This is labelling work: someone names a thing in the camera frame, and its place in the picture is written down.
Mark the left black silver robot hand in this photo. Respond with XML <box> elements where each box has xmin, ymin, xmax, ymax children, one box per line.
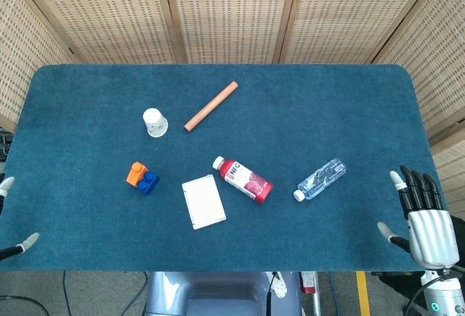
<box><xmin>0</xmin><ymin>173</ymin><xmax>41</xmax><ymax>262</ymax></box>

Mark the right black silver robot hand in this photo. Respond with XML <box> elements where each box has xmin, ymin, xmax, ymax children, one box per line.
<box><xmin>376</xmin><ymin>165</ymin><xmax>461</xmax><ymax>270</ymax></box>

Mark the blue floor cable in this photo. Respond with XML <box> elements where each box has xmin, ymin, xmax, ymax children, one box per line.
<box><xmin>328</xmin><ymin>271</ymin><xmax>342</xmax><ymax>316</ymax></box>
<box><xmin>62</xmin><ymin>271</ymin><xmax>73</xmax><ymax>316</ymax></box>

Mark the red white canister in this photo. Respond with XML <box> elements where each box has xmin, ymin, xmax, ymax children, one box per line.
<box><xmin>300</xmin><ymin>271</ymin><xmax>318</xmax><ymax>295</ymax></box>

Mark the dark floor cable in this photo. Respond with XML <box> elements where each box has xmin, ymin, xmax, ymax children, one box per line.
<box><xmin>119</xmin><ymin>271</ymin><xmax>150</xmax><ymax>316</ymax></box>

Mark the clear plastic water bottle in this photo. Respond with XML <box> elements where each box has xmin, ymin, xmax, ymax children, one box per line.
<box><xmin>293</xmin><ymin>158</ymin><xmax>347</xmax><ymax>203</ymax></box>

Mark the white flat card box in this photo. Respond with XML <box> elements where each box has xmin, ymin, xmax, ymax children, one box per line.
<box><xmin>181</xmin><ymin>174</ymin><xmax>227</xmax><ymax>231</ymax></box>

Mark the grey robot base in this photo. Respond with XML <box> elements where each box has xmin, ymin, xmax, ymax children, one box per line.
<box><xmin>144</xmin><ymin>271</ymin><xmax>303</xmax><ymax>316</ymax></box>

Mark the brown wooden stick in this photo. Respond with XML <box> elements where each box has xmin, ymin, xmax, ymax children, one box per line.
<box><xmin>183</xmin><ymin>81</ymin><xmax>239</xmax><ymax>132</ymax></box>

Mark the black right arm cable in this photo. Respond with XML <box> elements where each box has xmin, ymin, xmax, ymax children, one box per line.
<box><xmin>403</xmin><ymin>282</ymin><xmax>429</xmax><ymax>316</ymax></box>

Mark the white paper cup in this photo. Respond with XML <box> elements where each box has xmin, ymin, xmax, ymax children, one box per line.
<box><xmin>142</xmin><ymin>108</ymin><xmax>169</xmax><ymax>139</ymax></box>

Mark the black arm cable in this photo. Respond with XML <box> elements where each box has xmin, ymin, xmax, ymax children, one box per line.
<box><xmin>0</xmin><ymin>295</ymin><xmax>51</xmax><ymax>316</ymax></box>
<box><xmin>403</xmin><ymin>282</ymin><xmax>429</xmax><ymax>316</ymax></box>

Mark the red juice bottle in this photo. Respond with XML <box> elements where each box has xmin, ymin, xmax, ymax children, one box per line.
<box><xmin>211</xmin><ymin>155</ymin><xmax>274</xmax><ymax>205</ymax></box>

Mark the black cable on base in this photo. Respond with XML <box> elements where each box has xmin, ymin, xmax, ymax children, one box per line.
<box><xmin>264</xmin><ymin>272</ymin><xmax>279</xmax><ymax>316</ymax></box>

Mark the woven folding screen panel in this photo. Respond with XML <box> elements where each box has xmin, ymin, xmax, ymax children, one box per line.
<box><xmin>161</xmin><ymin>0</ymin><xmax>302</xmax><ymax>65</ymax></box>
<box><xmin>0</xmin><ymin>0</ymin><xmax>76</xmax><ymax>131</ymax></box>
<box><xmin>278</xmin><ymin>0</ymin><xmax>453</xmax><ymax>65</ymax></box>
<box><xmin>9</xmin><ymin>0</ymin><xmax>187</xmax><ymax>65</ymax></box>
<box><xmin>372</xmin><ymin>0</ymin><xmax>465</xmax><ymax>219</ymax></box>

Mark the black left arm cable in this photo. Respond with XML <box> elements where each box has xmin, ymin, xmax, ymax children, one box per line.
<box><xmin>0</xmin><ymin>295</ymin><xmax>51</xmax><ymax>316</ymax></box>

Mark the blue table cloth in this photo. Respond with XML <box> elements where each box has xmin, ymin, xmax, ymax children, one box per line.
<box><xmin>0</xmin><ymin>63</ymin><xmax>437</xmax><ymax>272</ymax></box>

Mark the black device with cables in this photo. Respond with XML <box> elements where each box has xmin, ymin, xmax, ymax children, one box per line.
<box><xmin>0</xmin><ymin>129</ymin><xmax>15</xmax><ymax>161</ymax></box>

